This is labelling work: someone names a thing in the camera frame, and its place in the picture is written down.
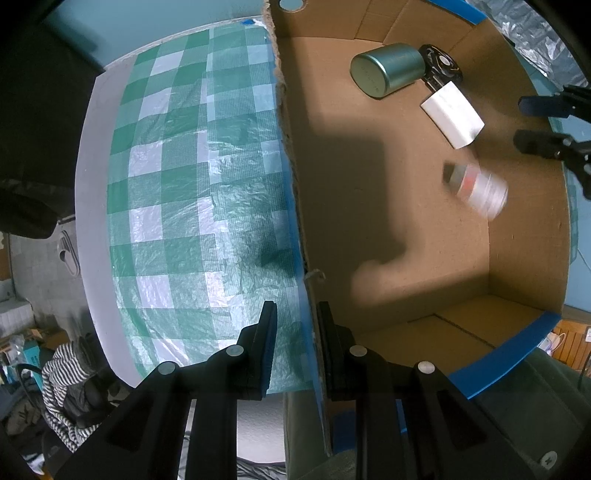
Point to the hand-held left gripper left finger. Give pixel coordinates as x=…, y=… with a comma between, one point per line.
x=263, y=355

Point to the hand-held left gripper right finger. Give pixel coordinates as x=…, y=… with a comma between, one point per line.
x=330, y=355

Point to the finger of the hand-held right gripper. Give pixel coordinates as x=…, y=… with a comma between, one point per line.
x=542, y=141
x=549, y=104

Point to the grey square charger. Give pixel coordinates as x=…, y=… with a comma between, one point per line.
x=455, y=115

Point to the black round fan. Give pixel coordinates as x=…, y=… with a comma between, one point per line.
x=441, y=60

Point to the blue cardboard box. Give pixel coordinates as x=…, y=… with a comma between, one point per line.
x=392, y=230

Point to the teal round tin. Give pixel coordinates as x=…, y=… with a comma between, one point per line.
x=385, y=69

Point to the silver foil curtain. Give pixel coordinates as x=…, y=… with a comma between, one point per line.
x=531, y=32

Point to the green checkered plastic tablecloth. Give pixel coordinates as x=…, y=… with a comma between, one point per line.
x=194, y=194

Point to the striped cloth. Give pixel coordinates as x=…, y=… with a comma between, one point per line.
x=78, y=392

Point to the grey slipper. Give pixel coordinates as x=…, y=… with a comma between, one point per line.
x=69, y=254

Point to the teal carton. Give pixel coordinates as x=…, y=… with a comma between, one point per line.
x=32, y=362

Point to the white table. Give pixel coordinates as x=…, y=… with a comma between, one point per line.
x=92, y=194

